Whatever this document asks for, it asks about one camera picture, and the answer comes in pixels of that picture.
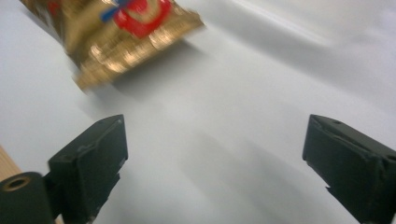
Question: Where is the gold snack packet red label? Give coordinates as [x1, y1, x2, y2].
[19, 0, 205, 91]

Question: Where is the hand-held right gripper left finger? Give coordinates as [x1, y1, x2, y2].
[48, 114, 129, 224]

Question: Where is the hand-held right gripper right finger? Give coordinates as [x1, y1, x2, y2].
[302, 114, 396, 224]

